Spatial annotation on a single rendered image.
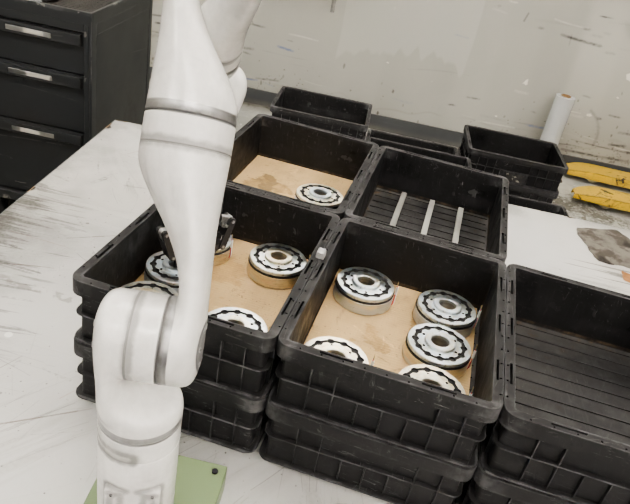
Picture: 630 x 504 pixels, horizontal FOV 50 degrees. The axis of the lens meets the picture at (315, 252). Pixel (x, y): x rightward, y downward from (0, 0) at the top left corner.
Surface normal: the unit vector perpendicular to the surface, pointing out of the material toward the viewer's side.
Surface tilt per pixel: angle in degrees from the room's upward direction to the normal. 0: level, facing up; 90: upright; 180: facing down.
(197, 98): 59
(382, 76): 90
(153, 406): 24
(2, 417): 0
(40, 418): 0
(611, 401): 0
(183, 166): 65
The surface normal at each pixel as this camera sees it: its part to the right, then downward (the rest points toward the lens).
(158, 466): 0.63, 0.52
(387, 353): 0.17, -0.85
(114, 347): 0.07, 0.13
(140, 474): 0.26, 0.57
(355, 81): -0.14, 0.49
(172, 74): -0.33, 0.00
